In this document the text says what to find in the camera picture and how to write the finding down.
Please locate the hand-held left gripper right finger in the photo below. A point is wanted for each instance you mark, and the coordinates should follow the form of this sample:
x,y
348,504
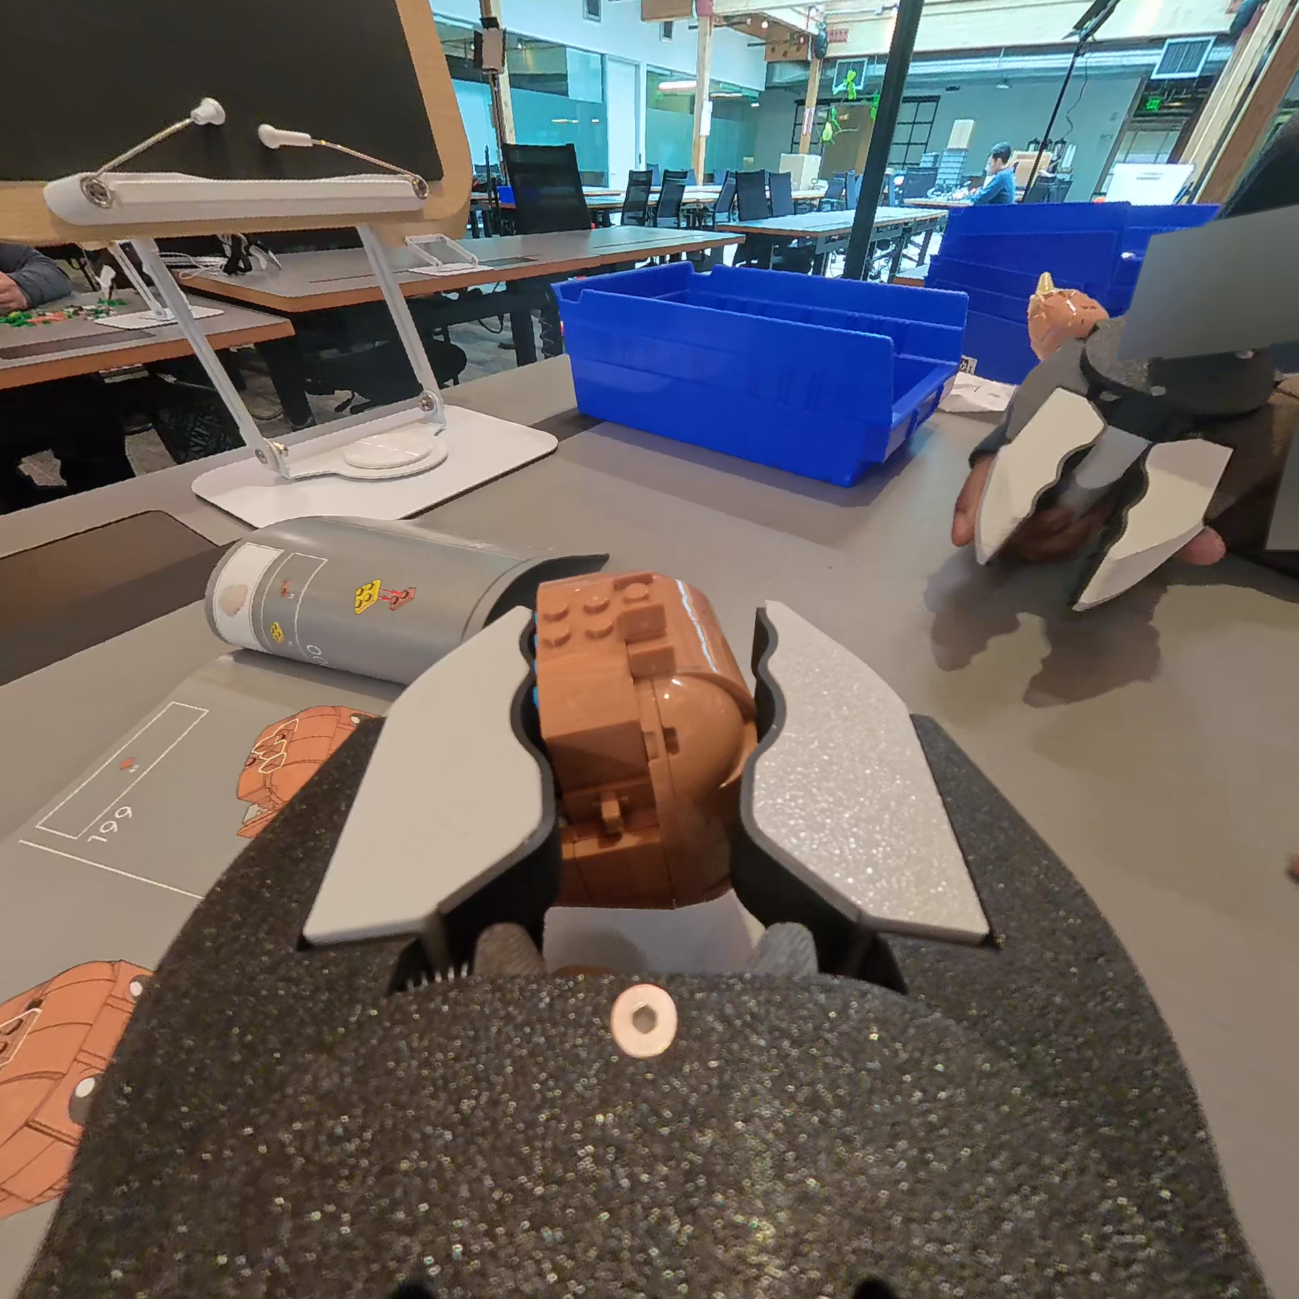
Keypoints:
x,y
853,801

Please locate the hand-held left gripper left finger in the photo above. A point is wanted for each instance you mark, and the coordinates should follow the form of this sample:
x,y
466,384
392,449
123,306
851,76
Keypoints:
x,y
427,801

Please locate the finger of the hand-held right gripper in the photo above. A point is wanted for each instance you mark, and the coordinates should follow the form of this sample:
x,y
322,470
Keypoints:
x,y
1030,458
1178,497

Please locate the brown lego head model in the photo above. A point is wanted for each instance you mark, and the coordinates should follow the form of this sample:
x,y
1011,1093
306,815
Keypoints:
x,y
629,710

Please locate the blue plastic parts bin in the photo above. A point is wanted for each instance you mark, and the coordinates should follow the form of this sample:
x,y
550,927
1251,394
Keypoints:
x,y
710,396

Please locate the person's right forearm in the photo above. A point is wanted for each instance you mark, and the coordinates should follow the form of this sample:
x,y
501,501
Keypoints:
x,y
1258,466

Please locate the tan lego creature model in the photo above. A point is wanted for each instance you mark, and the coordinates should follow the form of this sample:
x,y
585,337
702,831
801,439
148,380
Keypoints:
x,y
1061,315

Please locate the lego instruction booklet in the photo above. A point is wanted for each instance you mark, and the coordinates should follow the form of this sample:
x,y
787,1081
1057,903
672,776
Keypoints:
x,y
305,609

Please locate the person's right hand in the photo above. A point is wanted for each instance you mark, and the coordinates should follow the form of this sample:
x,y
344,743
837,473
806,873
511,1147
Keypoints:
x,y
1050,533

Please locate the white paper sheet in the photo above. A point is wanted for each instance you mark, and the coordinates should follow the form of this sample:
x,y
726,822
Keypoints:
x,y
975,391

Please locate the stack of blue bins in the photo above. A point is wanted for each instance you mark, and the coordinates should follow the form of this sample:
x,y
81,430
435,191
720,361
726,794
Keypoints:
x,y
1035,253

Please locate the white sign board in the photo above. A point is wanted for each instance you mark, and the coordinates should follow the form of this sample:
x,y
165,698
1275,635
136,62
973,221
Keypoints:
x,y
1147,183

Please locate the black building column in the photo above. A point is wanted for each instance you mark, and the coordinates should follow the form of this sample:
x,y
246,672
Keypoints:
x,y
885,133

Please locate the row of black office chairs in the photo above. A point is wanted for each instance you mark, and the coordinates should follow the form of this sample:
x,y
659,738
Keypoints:
x,y
710,193

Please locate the long brown desk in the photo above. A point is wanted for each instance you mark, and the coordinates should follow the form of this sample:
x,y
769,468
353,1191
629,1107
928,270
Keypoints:
x,y
487,253

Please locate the black monitor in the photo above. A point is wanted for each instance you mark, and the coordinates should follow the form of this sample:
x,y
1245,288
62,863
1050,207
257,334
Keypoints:
x,y
547,188

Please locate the wood-rimmed black board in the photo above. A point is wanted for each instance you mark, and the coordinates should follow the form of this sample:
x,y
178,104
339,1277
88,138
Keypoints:
x,y
203,61

